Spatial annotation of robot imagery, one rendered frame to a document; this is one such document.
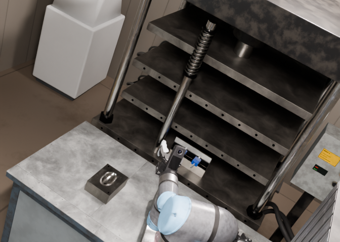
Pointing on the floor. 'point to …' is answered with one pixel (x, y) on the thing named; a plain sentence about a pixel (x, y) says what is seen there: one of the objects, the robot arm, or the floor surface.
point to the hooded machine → (78, 39)
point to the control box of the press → (315, 173)
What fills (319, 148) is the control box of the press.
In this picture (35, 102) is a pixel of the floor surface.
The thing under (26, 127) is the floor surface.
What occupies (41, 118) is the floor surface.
